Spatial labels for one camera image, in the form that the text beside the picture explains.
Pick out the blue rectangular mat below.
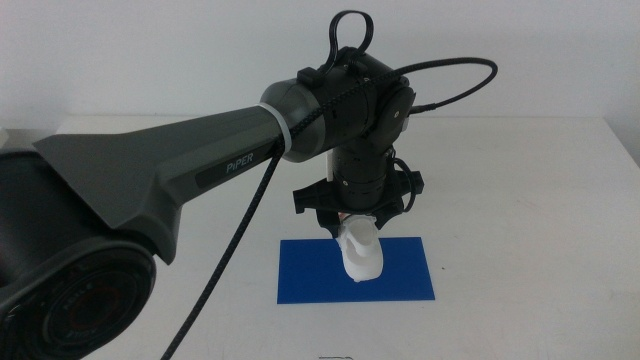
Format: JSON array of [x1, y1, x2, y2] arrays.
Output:
[[276, 236, 436, 305]]

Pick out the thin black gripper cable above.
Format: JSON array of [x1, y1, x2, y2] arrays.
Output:
[[392, 157, 417, 213]]

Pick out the long black braided cable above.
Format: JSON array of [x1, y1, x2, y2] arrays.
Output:
[[159, 56, 499, 360]]

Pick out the short black looped cable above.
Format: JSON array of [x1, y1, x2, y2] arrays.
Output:
[[327, 9, 376, 71]]

